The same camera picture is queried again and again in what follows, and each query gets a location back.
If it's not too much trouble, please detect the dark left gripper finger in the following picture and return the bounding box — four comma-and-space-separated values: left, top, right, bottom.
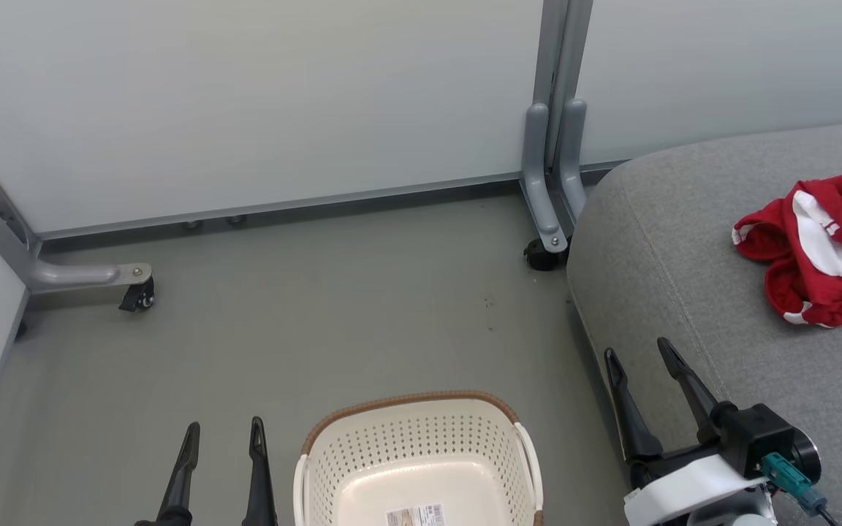
134, 422, 202, 526
241, 416, 280, 526

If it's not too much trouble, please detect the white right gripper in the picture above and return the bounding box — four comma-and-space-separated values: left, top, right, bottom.
603, 337, 767, 526

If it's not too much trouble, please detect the red and white garment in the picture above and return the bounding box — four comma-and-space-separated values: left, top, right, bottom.
731, 164, 842, 329

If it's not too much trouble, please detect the grey fabric sofa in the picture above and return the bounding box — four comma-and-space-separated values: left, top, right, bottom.
566, 118, 842, 526

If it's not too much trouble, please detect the cream perforated laundry basket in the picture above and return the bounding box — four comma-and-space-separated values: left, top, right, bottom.
292, 390, 545, 526

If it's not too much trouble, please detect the printed basket label sticker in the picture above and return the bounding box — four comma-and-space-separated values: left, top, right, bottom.
384, 503, 447, 526

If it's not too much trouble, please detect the black caster wheel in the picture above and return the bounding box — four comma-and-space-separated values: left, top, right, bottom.
118, 278, 156, 314
523, 237, 570, 272

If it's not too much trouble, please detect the grey angled partition foot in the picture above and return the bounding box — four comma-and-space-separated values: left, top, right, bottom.
0, 130, 153, 296

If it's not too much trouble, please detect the teal right camera connector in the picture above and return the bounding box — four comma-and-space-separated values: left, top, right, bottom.
760, 452, 830, 517

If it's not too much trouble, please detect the grey partition base rail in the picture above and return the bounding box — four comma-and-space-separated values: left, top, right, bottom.
36, 159, 631, 242

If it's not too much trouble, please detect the grey double partition post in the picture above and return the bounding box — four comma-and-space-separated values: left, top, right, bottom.
521, 0, 595, 255

